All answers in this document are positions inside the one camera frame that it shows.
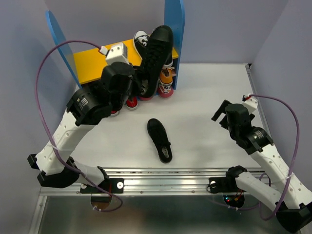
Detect orange sneaker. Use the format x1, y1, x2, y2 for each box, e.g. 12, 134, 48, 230
159, 68, 173, 85

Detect black sneaker white laces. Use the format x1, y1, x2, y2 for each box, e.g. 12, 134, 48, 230
162, 57, 173, 69
133, 30, 149, 59

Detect all black sneaker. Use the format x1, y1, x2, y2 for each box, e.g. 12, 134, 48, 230
147, 118, 173, 163
135, 25, 174, 98

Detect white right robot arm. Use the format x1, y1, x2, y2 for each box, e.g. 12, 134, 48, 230
207, 98, 312, 233

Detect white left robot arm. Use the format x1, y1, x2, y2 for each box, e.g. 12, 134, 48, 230
27, 62, 139, 192

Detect blue yellow shoe shelf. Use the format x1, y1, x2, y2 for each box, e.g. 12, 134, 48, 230
45, 0, 185, 98

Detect right red sneaker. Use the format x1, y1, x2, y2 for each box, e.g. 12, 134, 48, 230
126, 97, 138, 110

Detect red sneaker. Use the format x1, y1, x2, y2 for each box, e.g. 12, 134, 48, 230
110, 111, 119, 117
126, 97, 138, 110

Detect left red sneaker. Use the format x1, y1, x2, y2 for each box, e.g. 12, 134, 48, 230
110, 111, 119, 117

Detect left pink patterned slipper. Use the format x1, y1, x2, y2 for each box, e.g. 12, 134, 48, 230
139, 96, 153, 101

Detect pink patterned slipper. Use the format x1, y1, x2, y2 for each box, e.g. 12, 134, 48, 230
157, 84, 174, 98
139, 96, 153, 101

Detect right pink patterned slipper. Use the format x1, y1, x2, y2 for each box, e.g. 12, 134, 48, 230
157, 84, 174, 98

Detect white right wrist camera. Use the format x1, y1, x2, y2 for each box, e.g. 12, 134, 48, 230
242, 94, 258, 114

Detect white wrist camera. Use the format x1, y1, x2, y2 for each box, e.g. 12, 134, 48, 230
242, 94, 258, 114
99, 42, 129, 65

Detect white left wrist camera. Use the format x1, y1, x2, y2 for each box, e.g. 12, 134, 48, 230
99, 42, 129, 65

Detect aluminium rail base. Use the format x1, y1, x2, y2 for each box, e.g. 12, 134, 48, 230
39, 167, 278, 197

